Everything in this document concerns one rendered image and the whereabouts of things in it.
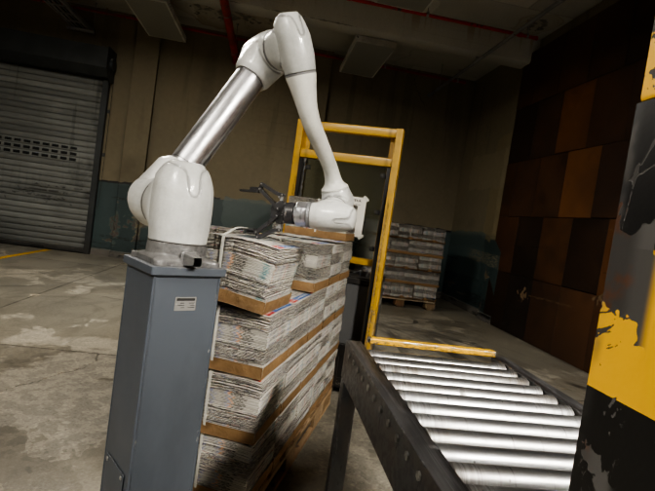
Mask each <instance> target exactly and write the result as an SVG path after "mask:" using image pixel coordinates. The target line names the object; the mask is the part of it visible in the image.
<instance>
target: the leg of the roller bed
mask: <svg viewBox="0 0 655 491"><path fill-rule="evenodd" d="M354 414H355V405H354V402H353V400H352V399H351V397H350V395H349V392H348V390H347V388H346V386H345V384H344V381H343V379H342V377H341V382H340V389H339V395H338V402H337V408H336V415H335V421H334V428H333V435H332V442H331V448H330V454H329V461H328V468H327V481H326V487H325V491H343V485H344V479H345V473H346V466H347V460H348V453H349V446H350V440H351V433H352V427H353V421H354Z"/></svg>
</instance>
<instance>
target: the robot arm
mask: <svg viewBox="0 0 655 491"><path fill-rule="evenodd" d="M273 26H274V28H273V29H269V30H266V31H263V32H261V33H259V34H257V35H255V36H253V37H252V38H250V39H249V41H248V42H247V43H246V44H245V45H244V46H243V48H242V49H241V53H240V56H239V58H238V60H237V62H236V71H235V72H234V74H233V75H232V76H231V78H230V79H229V80H228V82H227V83H226V84H225V86H224V87H223V88H222V89H221V91H220V92H219V93H218V95H217V96H216V97H215V99H214V100H213V101H212V103H211V104H210V106H209V107H208V108H207V110H206V111H205V112H204V114H203V115H202V116H201V117H200V119H199V120H198V121H197V123H196V124H195V125H194V127H193V128H192V129H191V131H190V132H189V133H188V135H187V136H186V137H185V138H184V139H183V140H182V142H181V143H180V144H179V145H178V147H177V148H176V149H175V151H174V152H173V154H172V155H171V156H170V155H169V156H163V157H160V158H158V159H157V160H156V161H155V162H154V163H153V164H152V165H151V166H150V168H149V169H148V170H147V171H146V172H145V173H144V174H143V175H141V176H140V178H138V179H137V180H136V181H135V182H134V183H133V184H132V185H131V187H130V189H129V192H128V205H129V208H130V211H131V213H132V214H133V216H134V217H135V218H136V219H137V220H138V221H139V222H141V223H142V224H144V225H146V226H148V239H147V243H146V248H145V249H141V250H132V254H131V256H133V257H137V258H139V259H142V260H144V261H146V262H149V263H151V264H152V265H154V266H161V267H168V266H170V267H194V268H212V269H219V265H220V264H219V263H218V262H215V261H213V260H211V259H209V258H207V256H206V254H207V241H208V236H209V232H210V228H211V222H212V207H213V186H212V179H211V176H210V174H209V172H208V171H207V170H206V168H205V166H206V165H207V164H208V162H209V161H210V160H211V158H212V156H213V155H214V154H215V152H216V151H217V150H218V148H219V147H220V145H221V144H222V143H223V141H224V140H225V139H226V137H227V136H228V134H229V133H231V131H232V130H233V129H234V127H235V126H236V124H237V123H238V122H239V120H240V119H241V118H242V116H243V115H244V113H245V112H246V111H247V109H248V108H249V107H250V105H251V104H252V102H253V101H254V99H255V98H256V97H257V95H258V94H259V93H260V92H262V91H265V90H267V89H268V88H269V87H270V86H271V85H272V84H273V83H275V82H276V81H277V80H278V79H279V78H280V77H281V76H283V75H284V74H285V77H286V81H287V83H288V85H289V89H290V92H291V95H292V97H293V100H294V103H295V106H296V109H297V112H298V115H299V118H300V120H301V123H302V126H303V128H304V130H305V132H306V134H307V137H308V139H309V141H310V143H311V145H312V147H313V149H314V151H315V153H316V155H317V157H318V159H319V161H320V163H321V165H322V168H323V171H324V175H325V185H324V187H323V188H322V199H321V200H320V201H319V202H317V203H312V202H297V203H285V202H284V197H285V196H286V194H284V193H280V192H278V191H276V190H275V189H273V188H272V187H270V186H268V185H267V184H265V183H263V182H260V185H259V187H250V190H248V189H240V191H242V192H252V193H261V194H262V195H263V196H264V197H265V198H266V199H267V200H268V201H269V202H270V204H271V205H272V207H271V213H270V216H271V218H270V219H269V220H268V221H267V222H266V223H264V224H263V225H261V226H260V227H259V228H257V229H254V228H238V229H236V230H247V232H246V233H247V234H255V238H256V239H261V238H264V237H266V236H269V235H271V234H273V233H276V232H283V229H282V224H284V223H286V224H295V226H302V227H306V228H314V229H317V230H319V231H325V232H346V231H350V230H352V229H354V227H355V225H356V221H357V211H356V209H355V208H353V206H354V197H353V195H352V193H351V191H350V189H349V186H348V184H346V183H345V182H344V181H343V180H342V178H341V176H340V173H339V169H338V166H337V163H336V161H335V159H334V156H333V153H332V151H331V148H330V145H329V143H328V139H327V136H326V133H325V131H324V128H323V125H322V122H321V119H320V115H319V111H318V103H317V73H316V63H315V54H314V49H313V44H312V40H311V36H310V32H309V30H308V27H307V25H306V23H305V21H304V19H303V17H302V16H301V15H300V14H299V13H298V12H286V13H279V14H278V16H277V17H276V18H275V21H274V24H273ZM263 187H264V188H265V189H267V190H269V191H270V192H272V193H273V194H275V195H277V196H278V198H279V199H280V201H279V202H278V203H276V201H274V200H273V199H272V198H271V197H270V196H269V195H268V193H267V192H266V191H265V190H264V189H263ZM274 222H276V223H277V224H278V226H276V229H272V230H269V231H267V232H264V233H262V234H260V235H259V233H260V232H262V231H263V230H264V229H266V228H267V227H268V226H270V225H271V224H273V223H274Z"/></svg>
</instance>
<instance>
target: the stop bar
mask: <svg viewBox="0 0 655 491"><path fill-rule="evenodd" d="M367 342H368V343H369V344H374V345H383V346H393V347H402V348H411V349H419V350H428V351H438V352H447V353H455V354H464V355H473V356H483V357H492V358H495V357H496V352H495V351H493V350H489V349H480V348H471V347H462V346H453V345H445V344H436V343H427V342H418V341H409V340H401V339H392V338H383V337H374V336H368V338H367Z"/></svg>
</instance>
